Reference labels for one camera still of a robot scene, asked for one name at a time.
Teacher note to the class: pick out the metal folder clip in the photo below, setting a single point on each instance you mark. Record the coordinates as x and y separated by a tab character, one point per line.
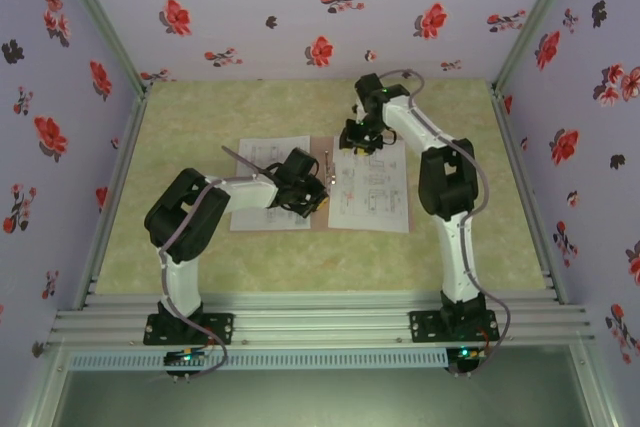
328	167

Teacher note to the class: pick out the white technical drawing sheet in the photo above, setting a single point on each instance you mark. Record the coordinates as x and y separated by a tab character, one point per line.
255	149

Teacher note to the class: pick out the drawing sheet with red stamp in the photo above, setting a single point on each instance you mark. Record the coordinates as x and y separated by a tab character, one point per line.
385	197

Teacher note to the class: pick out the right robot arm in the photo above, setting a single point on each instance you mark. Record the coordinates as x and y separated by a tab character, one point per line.
447	197

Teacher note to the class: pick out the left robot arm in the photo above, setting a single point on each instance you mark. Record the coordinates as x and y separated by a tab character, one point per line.
180	227

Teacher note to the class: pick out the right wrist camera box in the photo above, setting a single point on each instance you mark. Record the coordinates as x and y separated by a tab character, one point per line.
348	134

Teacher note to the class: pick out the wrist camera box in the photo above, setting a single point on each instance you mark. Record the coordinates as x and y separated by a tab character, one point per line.
312	187
348	134

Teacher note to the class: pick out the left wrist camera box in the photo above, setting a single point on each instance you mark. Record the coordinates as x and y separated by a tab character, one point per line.
312	187

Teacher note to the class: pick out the aluminium front frame beam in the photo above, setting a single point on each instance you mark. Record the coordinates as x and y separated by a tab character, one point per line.
320	317

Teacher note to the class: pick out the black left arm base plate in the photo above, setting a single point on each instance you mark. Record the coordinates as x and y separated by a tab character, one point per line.
220	329

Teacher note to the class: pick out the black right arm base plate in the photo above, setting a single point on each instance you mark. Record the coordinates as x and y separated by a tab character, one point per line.
425	327

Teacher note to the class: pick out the aluminium side frame rail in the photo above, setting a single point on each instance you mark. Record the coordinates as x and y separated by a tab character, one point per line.
527	197
112	197

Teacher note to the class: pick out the aluminium corner post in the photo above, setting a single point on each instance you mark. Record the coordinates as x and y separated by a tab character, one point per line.
540	12
100	17

